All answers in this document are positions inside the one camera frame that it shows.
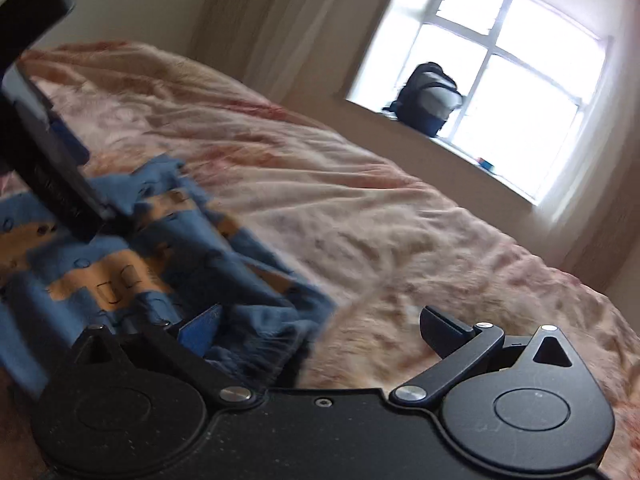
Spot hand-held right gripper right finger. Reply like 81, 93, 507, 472
389, 306, 577, 407

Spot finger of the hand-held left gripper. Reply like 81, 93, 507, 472
0, 62, 118, 243
49, 112, 91, 167

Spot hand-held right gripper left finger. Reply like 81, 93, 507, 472
74, 304, 253, 407

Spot blue orange printed pants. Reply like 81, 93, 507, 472
0, 154, 337, 397

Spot floral pink bedspread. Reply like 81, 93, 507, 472
0, 40, 640, 480

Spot beige curtain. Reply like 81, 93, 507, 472
192, 0, 417, 103
557, 35, 640, 293

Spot navy grey backpack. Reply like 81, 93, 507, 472
382, 61, 466, 137

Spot white framed window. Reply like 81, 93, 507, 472
345, 0, 617, 207

